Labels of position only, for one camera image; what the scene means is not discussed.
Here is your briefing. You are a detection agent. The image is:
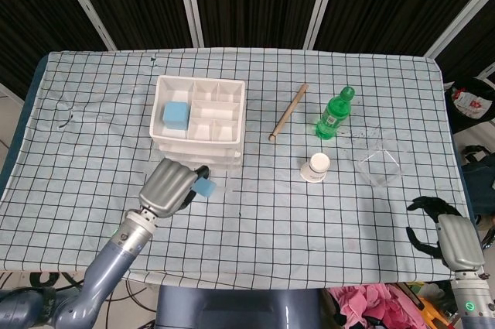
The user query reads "orange yellow plastic item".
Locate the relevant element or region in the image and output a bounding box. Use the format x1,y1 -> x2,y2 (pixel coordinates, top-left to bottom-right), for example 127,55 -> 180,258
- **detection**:
415,295 -> 440,324

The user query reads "white partition post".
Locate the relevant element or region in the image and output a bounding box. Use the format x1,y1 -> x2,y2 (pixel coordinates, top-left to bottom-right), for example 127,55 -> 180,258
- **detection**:
52,0 -> 117,51
303,0 -> 343,50
423,0 -> 495,59
173,0 -> 205,48

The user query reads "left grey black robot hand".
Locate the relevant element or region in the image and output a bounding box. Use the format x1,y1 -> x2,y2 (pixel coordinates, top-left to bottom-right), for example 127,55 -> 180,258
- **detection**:
138,158 -> 212,218

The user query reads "white compartment organizer tray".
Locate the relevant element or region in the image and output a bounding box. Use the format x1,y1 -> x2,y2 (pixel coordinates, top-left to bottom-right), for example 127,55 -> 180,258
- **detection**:
148,74 -> 247,171

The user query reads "dark fabric bag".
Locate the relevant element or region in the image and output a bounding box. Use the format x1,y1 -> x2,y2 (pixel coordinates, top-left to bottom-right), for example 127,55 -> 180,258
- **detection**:
459,145 -> 495,225

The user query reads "grey blue robot torso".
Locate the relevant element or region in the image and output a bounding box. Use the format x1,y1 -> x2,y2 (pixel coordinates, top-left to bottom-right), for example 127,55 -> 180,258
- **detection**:
155,285 -> 322,329

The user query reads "small blue foam cube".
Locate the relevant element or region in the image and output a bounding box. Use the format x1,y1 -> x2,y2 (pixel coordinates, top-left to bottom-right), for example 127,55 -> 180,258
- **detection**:
192,176 -> 217,201

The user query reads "clear plastic container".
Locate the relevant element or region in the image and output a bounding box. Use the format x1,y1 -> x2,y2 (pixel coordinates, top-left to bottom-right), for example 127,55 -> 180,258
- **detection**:
356,139 -> 404,190

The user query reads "wooden stick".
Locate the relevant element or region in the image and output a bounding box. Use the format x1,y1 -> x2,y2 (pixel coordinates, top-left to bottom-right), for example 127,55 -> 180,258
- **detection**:
268,83 -> 309,142

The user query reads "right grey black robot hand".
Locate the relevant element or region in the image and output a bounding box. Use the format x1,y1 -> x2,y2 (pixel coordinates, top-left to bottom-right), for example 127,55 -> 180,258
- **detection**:
405,195 -> 486,270

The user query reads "black bag with red label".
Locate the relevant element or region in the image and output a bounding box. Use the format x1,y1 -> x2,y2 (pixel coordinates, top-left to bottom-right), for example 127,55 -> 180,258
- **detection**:
443,77 -> 495,135

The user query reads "white paper cup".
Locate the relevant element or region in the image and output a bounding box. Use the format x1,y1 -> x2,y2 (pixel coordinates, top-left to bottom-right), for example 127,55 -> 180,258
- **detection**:
300,153 -> 332,183

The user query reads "large blue foam cube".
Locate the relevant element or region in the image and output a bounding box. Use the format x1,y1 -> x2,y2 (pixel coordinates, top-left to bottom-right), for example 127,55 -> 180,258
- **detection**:
162,101 -> 191,132

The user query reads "checked white tablecloth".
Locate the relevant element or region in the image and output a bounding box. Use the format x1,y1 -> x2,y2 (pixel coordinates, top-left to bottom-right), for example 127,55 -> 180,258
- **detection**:
0,48 -> 475,291

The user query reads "pink cloth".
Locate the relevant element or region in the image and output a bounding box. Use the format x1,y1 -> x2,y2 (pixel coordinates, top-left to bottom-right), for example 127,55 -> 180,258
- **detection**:
328,283 -> 422,329

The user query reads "green plastic bottle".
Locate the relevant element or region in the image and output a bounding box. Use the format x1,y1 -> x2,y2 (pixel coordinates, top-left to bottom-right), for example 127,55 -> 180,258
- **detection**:
313,86 -> 356,141

